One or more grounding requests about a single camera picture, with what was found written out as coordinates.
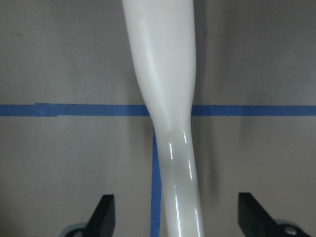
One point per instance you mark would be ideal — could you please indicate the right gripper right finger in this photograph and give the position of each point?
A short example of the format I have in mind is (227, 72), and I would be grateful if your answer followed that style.
(254, 220)

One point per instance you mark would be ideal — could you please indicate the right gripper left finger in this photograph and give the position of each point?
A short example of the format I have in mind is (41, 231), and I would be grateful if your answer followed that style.
(102, 221)

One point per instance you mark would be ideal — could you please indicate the white hand brush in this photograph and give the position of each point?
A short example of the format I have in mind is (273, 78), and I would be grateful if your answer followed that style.
(163, 47)

